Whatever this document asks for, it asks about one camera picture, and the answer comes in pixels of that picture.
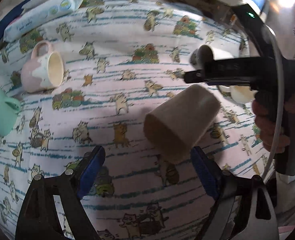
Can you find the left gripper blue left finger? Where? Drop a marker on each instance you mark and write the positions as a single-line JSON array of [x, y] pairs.
[[87, 170]]

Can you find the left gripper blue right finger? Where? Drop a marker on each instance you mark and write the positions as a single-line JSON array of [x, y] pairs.
[[207, 171]]

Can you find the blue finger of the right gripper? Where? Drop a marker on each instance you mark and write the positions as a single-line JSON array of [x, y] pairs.
[[195, 76]]

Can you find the beige square plastic cup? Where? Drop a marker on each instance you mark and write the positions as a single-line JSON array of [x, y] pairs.
[[177, 125]]

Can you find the mint green plastic cup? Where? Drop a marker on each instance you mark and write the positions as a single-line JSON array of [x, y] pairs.
[[9, 109]]

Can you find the person's right hand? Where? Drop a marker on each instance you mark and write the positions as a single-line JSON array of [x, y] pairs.
[[267, 127]]

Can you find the white mug dark interior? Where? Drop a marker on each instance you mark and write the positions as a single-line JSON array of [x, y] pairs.
[[206, 54]]

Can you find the cat print bed sheet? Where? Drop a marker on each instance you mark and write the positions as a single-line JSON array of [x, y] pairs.
[[122, 59]]

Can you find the pink and white mug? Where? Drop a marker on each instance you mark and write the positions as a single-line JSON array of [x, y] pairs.
[[45, 69]]

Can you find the baby wipes pack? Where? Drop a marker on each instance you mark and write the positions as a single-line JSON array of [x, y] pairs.
[[39, 15]]

